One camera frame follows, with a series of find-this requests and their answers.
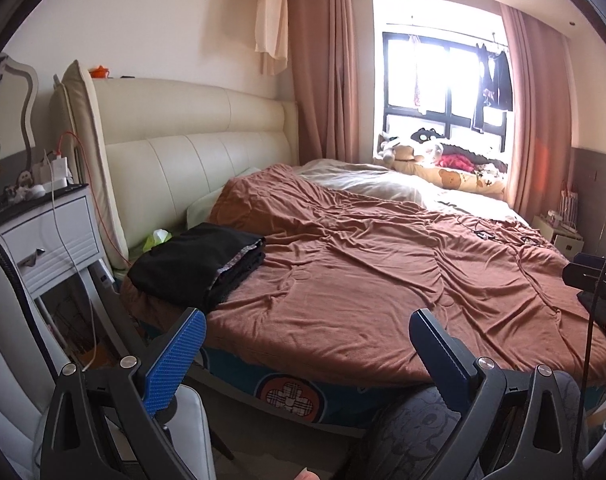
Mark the striped bag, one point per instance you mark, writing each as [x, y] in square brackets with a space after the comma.
[568, 205]

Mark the white drawer nightstand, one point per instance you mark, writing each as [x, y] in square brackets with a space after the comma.
[58, 240]

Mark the cream leaning cushion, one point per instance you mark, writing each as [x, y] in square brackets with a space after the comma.
[80, 160]

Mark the red cloth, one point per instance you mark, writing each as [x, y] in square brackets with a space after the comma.
[455, 161]

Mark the grey white plush toy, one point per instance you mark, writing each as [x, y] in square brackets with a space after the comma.
[433, 150]

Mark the small orange object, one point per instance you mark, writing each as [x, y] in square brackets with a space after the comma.
[99, 71]

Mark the window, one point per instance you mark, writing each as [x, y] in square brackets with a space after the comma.
[433, 75]

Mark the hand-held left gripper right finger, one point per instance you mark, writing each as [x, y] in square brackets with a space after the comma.
[440, 355]

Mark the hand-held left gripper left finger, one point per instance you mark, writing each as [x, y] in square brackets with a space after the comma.
[175, 360]

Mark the black hanging clothes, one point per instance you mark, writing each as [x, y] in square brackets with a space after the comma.
[495, 85]

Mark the person's grey printed trouser leg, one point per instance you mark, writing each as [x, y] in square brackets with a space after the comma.
[413, 430]

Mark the white leather chair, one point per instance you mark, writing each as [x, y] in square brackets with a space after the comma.
[13, 410]

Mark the pink curtain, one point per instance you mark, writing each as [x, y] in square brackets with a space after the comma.
[538, 110]
[328, 75]

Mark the plush toys on windowsill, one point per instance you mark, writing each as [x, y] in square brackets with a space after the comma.
[463, 180]

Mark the brown blanket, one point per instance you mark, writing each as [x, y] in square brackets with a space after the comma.
[358, 270]

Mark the green tissue pack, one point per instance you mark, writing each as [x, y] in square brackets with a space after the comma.
[155, 240]

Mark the cream padded headboard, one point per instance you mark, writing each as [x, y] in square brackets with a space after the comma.
[193, 150]

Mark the small monkey toy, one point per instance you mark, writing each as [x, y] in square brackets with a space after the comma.
[25, 179]

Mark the small white nightstand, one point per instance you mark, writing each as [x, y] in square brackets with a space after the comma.
[563, 232]

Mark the cream duvet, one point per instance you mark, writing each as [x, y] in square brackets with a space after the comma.
[373, 182]

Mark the pale hanging clothes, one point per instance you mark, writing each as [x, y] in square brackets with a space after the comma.
[418, 75]

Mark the black pants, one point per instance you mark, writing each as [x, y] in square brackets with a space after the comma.
[198, 260]

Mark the beige plush toy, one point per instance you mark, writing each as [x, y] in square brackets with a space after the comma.
[398, 152]

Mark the white charger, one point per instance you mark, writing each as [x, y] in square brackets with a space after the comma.
[58, 167]

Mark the cream hanging cloth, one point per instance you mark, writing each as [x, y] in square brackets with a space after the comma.
[272, 20]

